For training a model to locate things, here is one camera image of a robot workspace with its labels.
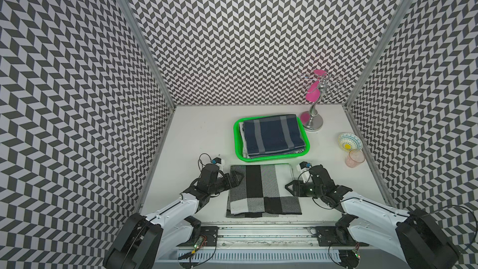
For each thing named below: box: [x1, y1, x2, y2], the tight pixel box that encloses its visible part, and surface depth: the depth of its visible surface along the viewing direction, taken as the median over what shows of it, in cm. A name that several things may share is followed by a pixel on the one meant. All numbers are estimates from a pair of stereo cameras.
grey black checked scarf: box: [225, 163, 302, 218], surface depth 84 cm
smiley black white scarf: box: [239, 122, 250, 159], surface depth 93 cm
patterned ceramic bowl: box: [338, 132, 363, 152], surface depth 101 cm
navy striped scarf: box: [242, 114, 306, 159], surface depth 93 cm
